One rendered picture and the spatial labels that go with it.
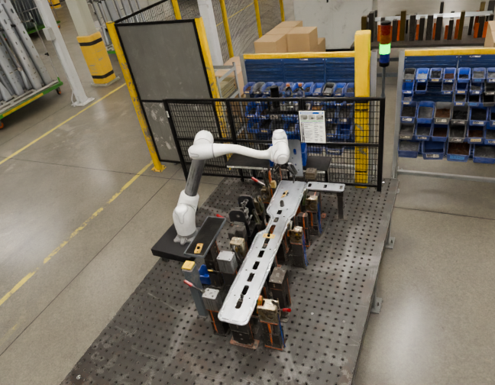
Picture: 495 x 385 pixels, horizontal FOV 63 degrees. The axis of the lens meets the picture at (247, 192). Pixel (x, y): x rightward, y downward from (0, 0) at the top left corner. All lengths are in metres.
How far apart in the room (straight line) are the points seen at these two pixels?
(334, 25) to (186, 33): 4.99
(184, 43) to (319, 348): 3.40
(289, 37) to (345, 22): 2.21
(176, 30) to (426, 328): 3.70
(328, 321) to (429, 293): 1.34
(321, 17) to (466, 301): 6.74
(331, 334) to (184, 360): 0.89
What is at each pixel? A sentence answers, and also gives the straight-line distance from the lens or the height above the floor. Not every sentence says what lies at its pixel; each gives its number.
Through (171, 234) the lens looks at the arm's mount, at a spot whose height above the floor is 0.76.
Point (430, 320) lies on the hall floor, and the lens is 3.60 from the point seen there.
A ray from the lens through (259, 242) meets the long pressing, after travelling 2.72.
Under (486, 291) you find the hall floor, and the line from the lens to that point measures 3.90.
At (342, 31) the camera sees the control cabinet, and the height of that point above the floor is 0.45.
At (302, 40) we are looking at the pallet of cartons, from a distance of 7.02.
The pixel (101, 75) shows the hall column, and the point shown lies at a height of 0.24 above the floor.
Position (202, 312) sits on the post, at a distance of 2.74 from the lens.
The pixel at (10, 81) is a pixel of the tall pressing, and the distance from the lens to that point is 10.14.
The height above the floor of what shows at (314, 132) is 1.25.
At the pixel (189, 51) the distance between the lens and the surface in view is 4.69.
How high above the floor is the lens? 2.83
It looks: 35 degrees down
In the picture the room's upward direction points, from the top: 11 degrees counter-clockwise
